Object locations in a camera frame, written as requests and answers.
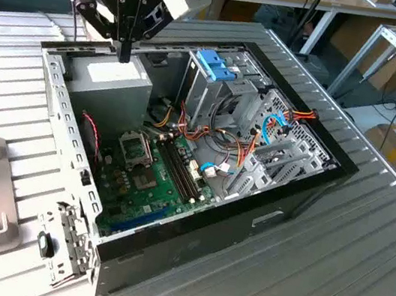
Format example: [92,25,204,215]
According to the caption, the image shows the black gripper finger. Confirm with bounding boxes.
[122,0,178,70]
[64,0,134,63]

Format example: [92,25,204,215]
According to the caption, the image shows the blue data wire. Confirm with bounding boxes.
[259,109,296,150]

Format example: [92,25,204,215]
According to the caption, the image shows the orange red power wire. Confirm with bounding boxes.
[286,105,322,126]

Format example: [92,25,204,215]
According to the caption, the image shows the grey metal disk bay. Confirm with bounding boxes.
[222,82,348,219]

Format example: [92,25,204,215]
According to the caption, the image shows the blue plastic drive latch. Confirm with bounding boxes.
[192,48,243,86]

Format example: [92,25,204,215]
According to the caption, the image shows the grey power supply unit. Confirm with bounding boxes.
[56,43,159,147]

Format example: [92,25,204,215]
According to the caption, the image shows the grey metal drive cage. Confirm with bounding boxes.
[170,47,274,139]

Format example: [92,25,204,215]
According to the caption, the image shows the black case fan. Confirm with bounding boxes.
[71,109,110,176]

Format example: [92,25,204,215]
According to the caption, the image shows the metal socket cover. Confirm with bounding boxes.
[114,127,159,172]

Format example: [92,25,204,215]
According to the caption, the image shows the black RAM slot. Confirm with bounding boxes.
[156,135,213,202]
[146,136,203,205]

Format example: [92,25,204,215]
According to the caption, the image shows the white board connector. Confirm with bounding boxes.
[185,158,205,183]

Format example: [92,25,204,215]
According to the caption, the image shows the black tripod stand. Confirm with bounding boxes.
[288,0,329,58]

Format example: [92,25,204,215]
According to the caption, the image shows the green motherboard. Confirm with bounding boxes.
[86,123,228,256]

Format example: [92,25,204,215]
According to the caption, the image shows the blue expansion slot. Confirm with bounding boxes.
[109,194,176,242]

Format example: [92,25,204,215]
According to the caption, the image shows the large brown cardboard box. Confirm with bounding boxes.
[322,9,396,94]

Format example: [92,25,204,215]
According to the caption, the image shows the open black PC case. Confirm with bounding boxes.
[0,7,379,296]

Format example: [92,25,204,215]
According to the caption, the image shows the thin orange yellow wires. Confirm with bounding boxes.
[146,100,176,131]

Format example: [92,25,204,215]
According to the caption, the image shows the orange black wire bundle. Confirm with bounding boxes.
[171,99,266,172]

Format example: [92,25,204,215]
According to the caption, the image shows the short blue wire white plug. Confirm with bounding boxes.
[196,158,237,182]

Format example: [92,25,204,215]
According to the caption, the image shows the small black tool blue ring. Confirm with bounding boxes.
[33,229,58,260]

